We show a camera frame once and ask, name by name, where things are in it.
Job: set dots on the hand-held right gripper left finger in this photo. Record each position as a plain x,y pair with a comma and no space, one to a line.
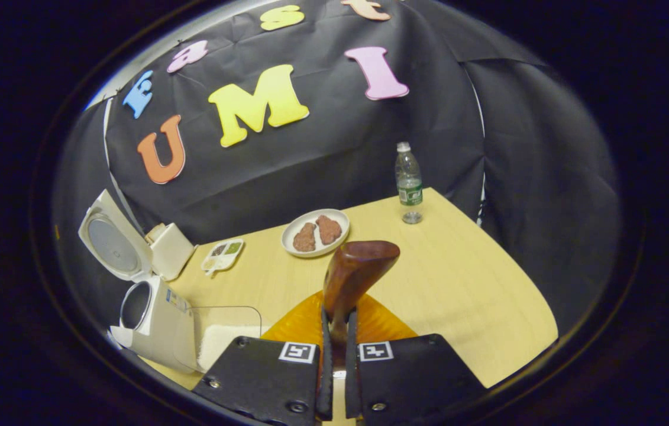
325,384

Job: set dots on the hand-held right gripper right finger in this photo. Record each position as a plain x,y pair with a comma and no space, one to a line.
351,390

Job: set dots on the clear container of rice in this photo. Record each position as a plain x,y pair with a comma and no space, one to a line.
222,343

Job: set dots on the brown wooden spoon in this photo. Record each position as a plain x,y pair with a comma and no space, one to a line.
352,272

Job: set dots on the white rice cooker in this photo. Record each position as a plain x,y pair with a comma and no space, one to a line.
157,331

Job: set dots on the brown meat piece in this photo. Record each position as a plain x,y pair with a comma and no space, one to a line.
305,238
328,229

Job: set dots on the white divided dish of beans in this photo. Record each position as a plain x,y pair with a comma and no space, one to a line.
223,255

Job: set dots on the white round plate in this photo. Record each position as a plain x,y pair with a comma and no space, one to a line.
343,220

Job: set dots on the small round cap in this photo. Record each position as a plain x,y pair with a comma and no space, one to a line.
413,218

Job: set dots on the cream toaster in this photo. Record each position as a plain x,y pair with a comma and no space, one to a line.
174,251

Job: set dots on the clear water bottle green label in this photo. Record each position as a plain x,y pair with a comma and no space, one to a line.
409,177

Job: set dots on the black backdrop cloth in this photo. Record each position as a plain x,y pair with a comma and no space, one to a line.
340,160

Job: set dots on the toast slice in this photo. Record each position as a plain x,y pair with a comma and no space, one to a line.
157,229

